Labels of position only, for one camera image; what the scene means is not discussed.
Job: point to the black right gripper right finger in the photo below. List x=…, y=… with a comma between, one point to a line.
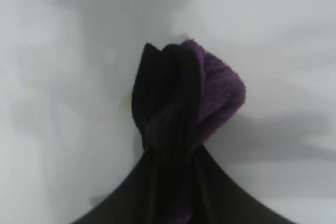
x=231, y=197

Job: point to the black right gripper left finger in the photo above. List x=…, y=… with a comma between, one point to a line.
x=131, y=192

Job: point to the black and purple cloth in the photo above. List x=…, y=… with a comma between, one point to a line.
x=170, y=95

